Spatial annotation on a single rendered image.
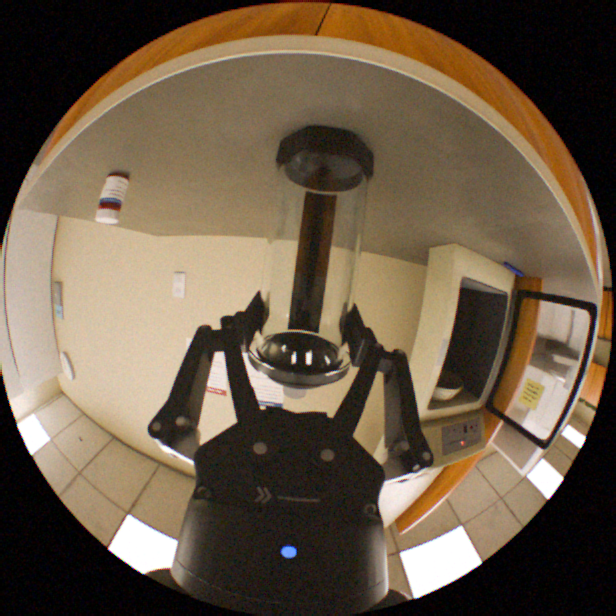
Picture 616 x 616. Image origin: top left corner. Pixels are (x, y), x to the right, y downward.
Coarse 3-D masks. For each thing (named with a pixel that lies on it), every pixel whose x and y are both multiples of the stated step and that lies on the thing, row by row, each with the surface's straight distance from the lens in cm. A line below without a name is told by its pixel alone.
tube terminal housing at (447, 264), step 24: (432, 264) 57; (456, 264) 51; (480, 264) 59; (432, 288) 55; (456, 288) 51; (504, 288) 70; (432, 312) 54; (432, 336) 53; (432, 360) 52; (432, 384) 55; (432, 408) 62; (456, 408) 69
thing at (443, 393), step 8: (440, 376) 78; (448, 376) 78; (456, 376) 76; (440, 384) 78; (448, 384) 77; (456, 384) 75; (440, 392) 64; (448, 392) 64; (456, 392) 67; (440, 400) 67; (448, 400) 69
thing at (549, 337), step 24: (528, 312) 71; (552, 312) 69; (576, 312) 69; (528, 336) 71; (552, 336) 69; (576, 336) 68; (528, 360) 71; (552, 360) 69; (576, 360) 68; (504, 384) 75; (528, 384) 72; (552, 384) 70; (504, 408) 76; (528, 408) 73; (552, 408) 71
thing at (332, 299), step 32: (288, 160) 19; (320, 160) 18; (352, 160) 19; (288, 192) 17; (320, 192) 16; (352, 192) 17; (288, 224) 16; (320, 224) 15; (352, 224) 17; (288, 256) 15; (320, 256) 15; (352, 256) 17; (288, 288) 15; (320, 288) 15; (352, 288) 17; (288, 320) 16; (320, 320) 15; (256, 352) 19; (288, 352) 16; (320, 352) 16; (320, 384) 17
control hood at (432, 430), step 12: (444, 420) 66; (456, 420) 69; (468, 420) 73; (480, 420) 79; (432, 432) 62; (432, 444) 62; (480, 444) 78; (444, 456) 65; (456, 456) 69; (468, 456) 74; (432, 468) 63
